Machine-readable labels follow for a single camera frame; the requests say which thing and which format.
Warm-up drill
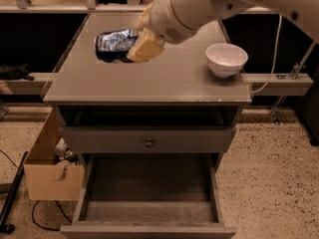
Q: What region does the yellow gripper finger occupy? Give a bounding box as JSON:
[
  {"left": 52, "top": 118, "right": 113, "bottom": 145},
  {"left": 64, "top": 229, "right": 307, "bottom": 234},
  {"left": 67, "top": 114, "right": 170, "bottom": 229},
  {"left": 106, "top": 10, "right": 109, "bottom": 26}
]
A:
[
  {"left": 135, "top": 3, "right": 153, "bottom": 30},
  {"left": 127, "top": 30, "right": 165, "bottom": 63}
]

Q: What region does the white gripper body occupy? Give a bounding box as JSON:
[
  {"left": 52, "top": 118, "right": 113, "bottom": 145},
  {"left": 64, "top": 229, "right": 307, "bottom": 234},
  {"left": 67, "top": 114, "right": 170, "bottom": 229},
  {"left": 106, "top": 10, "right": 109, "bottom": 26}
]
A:
[{"left": 149, "top": 0, "right": 199, "bottom": 44}]

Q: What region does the blue pepsi can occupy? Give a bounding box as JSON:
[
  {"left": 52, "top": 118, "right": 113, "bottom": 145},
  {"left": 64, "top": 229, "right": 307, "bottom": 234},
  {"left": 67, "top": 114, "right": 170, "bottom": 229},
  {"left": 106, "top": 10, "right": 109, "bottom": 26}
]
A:
[{"left": 95, "top": 29, "right": 139, "bottom": 63}]

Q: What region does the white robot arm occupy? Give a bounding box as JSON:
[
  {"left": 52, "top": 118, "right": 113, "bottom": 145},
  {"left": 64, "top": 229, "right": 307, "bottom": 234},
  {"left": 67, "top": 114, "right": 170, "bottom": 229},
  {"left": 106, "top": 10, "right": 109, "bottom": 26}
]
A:
[{"left": 127, "top": 0, "right": 319, "bottom": 63}]

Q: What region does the grey wooden drawer cabinet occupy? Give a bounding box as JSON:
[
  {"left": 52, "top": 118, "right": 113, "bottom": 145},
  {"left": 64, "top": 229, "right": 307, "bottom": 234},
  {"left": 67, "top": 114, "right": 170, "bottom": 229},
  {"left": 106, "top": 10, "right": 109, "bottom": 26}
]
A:
[{"left": 42, "top": 11, "right": 253, "bottom": 239}]

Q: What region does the round metal drawer knob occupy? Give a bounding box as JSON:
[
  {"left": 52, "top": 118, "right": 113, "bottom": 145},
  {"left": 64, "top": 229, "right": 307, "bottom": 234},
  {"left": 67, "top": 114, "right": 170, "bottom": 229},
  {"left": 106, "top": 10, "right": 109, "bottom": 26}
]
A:
[{"left": 145, "top": 138, "right": 154, "bottom": 147}]

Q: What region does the closed grey top drawer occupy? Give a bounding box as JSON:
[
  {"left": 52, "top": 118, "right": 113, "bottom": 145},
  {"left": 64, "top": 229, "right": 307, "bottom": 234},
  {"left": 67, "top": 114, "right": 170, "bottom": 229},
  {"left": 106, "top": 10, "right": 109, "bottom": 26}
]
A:
[{"left": 60, "top": 126, "right": 236, "bottom": 153}]

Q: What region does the open grey middle drawer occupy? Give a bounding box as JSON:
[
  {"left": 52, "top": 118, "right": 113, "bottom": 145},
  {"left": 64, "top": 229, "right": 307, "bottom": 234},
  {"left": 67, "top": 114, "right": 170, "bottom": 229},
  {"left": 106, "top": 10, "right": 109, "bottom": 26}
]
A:
[{"left": 61, "top": 154, "right": 235, "bottom": 239}]

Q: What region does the white ceramic bowl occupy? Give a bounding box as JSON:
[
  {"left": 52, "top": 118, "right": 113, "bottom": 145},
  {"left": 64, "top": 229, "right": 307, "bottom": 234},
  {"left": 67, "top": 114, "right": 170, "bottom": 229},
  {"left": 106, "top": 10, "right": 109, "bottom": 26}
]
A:
[{"left": 205, "top": 43, "right": 248, "bottom": 78}]

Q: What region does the black object on ledge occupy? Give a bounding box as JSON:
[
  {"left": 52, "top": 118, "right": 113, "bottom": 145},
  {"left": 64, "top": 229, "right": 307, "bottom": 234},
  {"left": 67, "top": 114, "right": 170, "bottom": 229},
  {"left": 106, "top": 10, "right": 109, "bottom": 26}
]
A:
[{"left": 0, "top": 64, "right": 34, "bottom": 81}]

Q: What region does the cardboard box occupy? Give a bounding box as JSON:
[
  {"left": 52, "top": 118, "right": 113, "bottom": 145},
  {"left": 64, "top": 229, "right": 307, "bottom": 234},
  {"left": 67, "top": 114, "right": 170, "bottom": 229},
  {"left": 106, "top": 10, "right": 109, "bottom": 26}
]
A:
[{"left": 24, "top": 111, "right": 85, "bottom": 201}]

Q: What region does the black bar on floor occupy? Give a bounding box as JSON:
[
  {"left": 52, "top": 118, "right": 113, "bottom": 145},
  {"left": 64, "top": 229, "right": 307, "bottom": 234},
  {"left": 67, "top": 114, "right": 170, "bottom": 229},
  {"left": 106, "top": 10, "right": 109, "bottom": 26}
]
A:
[{"left": 0, "top": 151, "right": 28, "bottom": 234}]

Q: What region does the metal diagonal bracket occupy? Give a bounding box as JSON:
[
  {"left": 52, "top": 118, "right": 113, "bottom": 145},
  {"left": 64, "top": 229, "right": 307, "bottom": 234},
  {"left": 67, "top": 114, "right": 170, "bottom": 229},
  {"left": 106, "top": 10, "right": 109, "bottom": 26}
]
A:
[{"left": 270, "top": 41, "right": 316, "bottom": 124}]

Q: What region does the black floor cable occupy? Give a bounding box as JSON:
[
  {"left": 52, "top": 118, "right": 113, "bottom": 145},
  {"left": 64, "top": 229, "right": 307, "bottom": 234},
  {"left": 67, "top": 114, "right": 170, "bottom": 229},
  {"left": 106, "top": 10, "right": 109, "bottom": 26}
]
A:
[{"left": 31, "top": 199, "right": 73, "bottom": 232}]

